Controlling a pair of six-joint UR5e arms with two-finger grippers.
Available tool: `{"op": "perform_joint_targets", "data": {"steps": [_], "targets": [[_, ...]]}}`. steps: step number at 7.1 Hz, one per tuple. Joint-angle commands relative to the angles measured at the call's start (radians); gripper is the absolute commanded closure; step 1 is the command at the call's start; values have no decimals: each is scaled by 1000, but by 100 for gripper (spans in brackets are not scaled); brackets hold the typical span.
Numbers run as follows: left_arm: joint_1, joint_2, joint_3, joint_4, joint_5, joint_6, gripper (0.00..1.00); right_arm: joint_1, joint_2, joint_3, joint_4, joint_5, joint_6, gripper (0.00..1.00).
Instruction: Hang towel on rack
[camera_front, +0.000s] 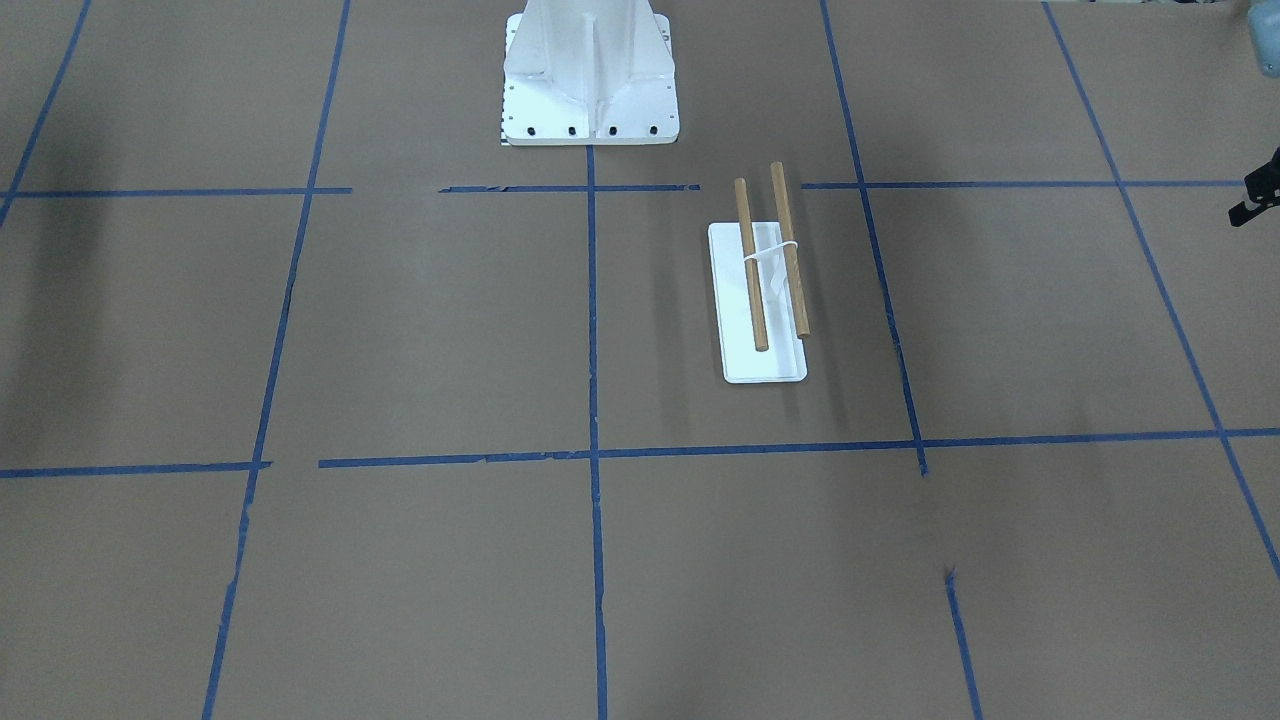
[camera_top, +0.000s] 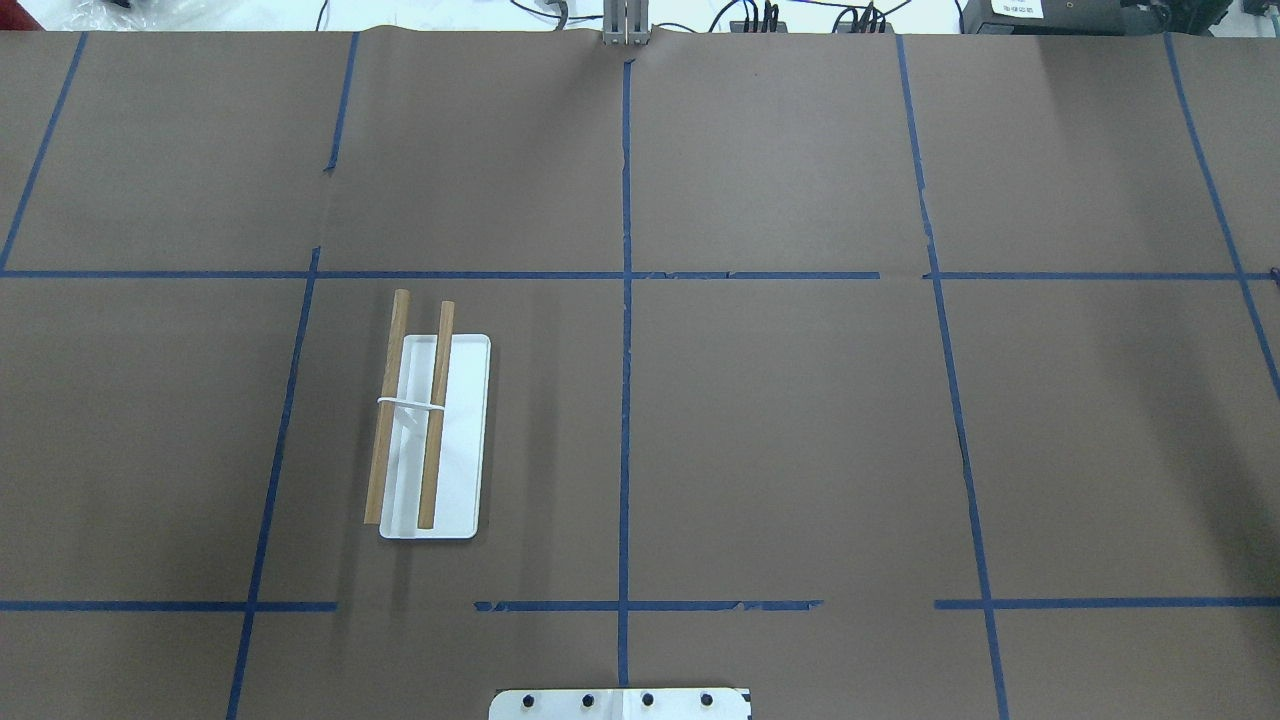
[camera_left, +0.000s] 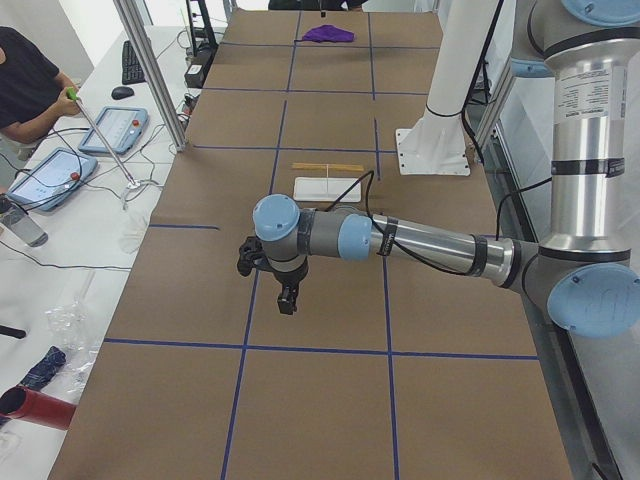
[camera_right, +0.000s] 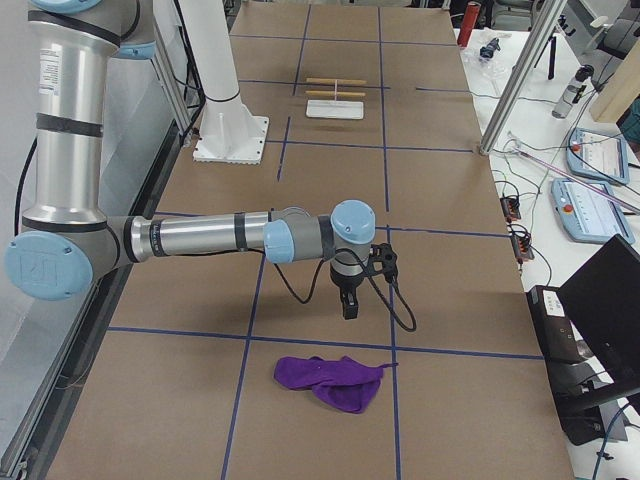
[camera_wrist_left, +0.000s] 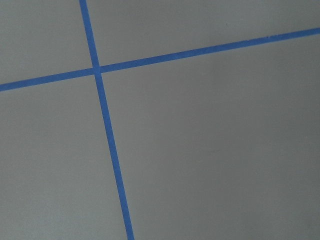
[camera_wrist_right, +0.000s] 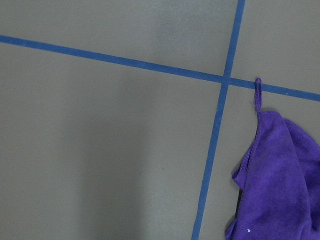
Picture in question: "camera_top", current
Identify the black power strip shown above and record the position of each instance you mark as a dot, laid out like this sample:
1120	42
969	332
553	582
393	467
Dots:
758	18
860	20

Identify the brown paper table cover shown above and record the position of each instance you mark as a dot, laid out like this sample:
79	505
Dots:
901	377

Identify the grey aluminium frame post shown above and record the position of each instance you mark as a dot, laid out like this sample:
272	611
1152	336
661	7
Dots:
626	23

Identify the white wooden towel rack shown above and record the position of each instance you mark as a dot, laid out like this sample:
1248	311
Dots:
427	465

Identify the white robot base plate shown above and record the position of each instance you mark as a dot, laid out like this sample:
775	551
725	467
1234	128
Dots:
623	703

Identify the black computer box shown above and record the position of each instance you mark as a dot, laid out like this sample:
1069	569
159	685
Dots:
1091	18

